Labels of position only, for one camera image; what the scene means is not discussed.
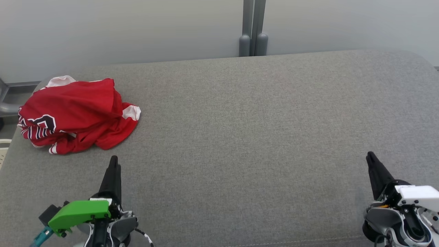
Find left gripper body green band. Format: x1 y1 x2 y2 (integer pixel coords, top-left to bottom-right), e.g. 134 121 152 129
48 193 123 237

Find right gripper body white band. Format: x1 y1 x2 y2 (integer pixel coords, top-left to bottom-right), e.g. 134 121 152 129
377 180 439 210

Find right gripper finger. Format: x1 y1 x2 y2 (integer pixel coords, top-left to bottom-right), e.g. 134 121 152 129
366 151 384 200
372 154 395 192

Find red shorts with white stripe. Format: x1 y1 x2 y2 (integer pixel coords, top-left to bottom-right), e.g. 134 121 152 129
26 75 141 150

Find red basketball jersey number 23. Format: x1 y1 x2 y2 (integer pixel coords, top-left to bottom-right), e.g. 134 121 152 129
17 103 96 155

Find cream perforated laundry basket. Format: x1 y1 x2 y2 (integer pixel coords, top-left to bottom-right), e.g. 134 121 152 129
0 139 12 170

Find left arm cable teal plug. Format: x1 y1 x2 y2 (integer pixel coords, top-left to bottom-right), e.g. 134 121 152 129
30 226 55 247

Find black cable with white bands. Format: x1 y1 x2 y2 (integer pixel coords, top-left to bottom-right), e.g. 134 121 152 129
135 228 154 247

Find grey metal tube frame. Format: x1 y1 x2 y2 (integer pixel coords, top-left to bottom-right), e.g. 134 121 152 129
0 78 41 119

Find grey partition post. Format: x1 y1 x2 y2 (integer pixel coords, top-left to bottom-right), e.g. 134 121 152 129
253 0 269 56
239 0 254 57

